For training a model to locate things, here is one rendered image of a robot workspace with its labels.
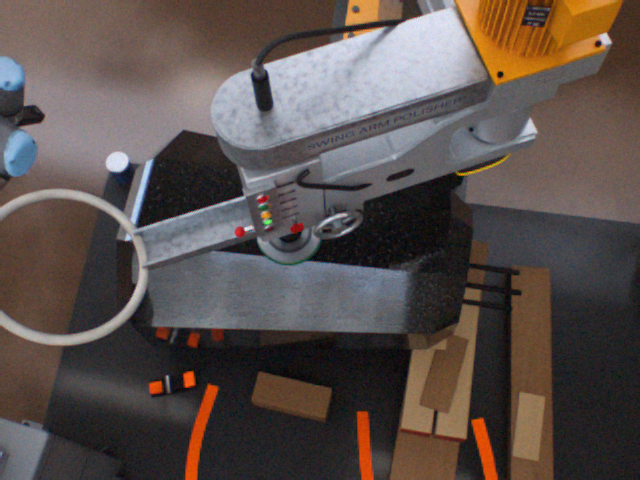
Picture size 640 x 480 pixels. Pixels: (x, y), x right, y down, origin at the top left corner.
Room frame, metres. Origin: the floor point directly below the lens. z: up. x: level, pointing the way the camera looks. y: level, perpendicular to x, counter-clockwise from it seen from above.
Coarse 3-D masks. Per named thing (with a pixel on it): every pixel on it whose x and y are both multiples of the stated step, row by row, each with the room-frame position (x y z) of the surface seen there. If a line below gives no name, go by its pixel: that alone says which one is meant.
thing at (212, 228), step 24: (192, 216) 0.97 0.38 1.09; (216, 216) 0.98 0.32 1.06; (240, 216) 0.98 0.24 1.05; (144, 240) 0.92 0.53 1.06; (168, 240) 0.91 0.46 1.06; (192, 240) 0.91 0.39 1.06; (216, 240) 0.89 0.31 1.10; (240, 240) 0.89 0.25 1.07; (144, 264) 0.83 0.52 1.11; (168, 264) 0.84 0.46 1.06
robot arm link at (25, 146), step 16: (0, 128) 0.88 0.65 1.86; (16, 128) 0.89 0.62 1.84; (0, 144) 0.84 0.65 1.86; (16, 144) 0.84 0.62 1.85; (32, 144) 0.86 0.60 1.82; (0, 160) 0.82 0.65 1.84; (16, 160) 0.82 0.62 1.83; (32, 160) 0.84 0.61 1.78; (0, 176) 0.79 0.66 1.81; (16, 176) 0.80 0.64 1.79
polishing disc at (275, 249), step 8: (304, 232) 0.98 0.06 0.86; (312, 232) 0.98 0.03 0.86; (320, 232) 0.98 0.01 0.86; (272, 240) 0.96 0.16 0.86; (304, 240) 0.95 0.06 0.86; (312, 240) 0.95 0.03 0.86; (320, 240) 0.95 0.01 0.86; (264, 248) 0.94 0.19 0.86; (272, 248) 0.94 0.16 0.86; (280, 248) 0.93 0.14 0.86; (288, 248) 0.93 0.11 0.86; (296, 248) 0.93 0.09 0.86; (304, 248) 0.93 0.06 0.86; (312, 248) 0.92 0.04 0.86; (272, 256) 0.91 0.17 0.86; (280, 256) 0.91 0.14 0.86; (288, 256) 0.90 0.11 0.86; (296, 256) 0.90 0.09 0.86; (304, 256) 0.90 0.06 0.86
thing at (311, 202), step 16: (304, 160) 0.91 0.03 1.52; (320, 160) 0.91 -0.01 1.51; (240, 176) 1.05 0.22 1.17; (256, 176) 0.88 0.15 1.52; (272, 176) 0.88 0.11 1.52; (288, 176) 0.89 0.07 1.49; (320, 176) 0.91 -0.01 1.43; (304, 192) 0.89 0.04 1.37; (320, 192) 0.91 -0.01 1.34; (304, 208) 0.89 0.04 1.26; (320, 208) 0.90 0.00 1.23; (288, 224) 0.88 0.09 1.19; (304, 224) 0.89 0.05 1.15
